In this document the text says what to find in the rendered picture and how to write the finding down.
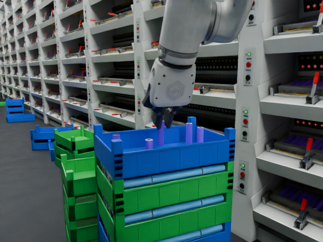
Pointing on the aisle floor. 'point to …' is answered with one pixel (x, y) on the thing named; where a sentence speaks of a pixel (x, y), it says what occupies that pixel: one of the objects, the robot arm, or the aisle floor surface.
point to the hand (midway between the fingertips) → (163, 119)
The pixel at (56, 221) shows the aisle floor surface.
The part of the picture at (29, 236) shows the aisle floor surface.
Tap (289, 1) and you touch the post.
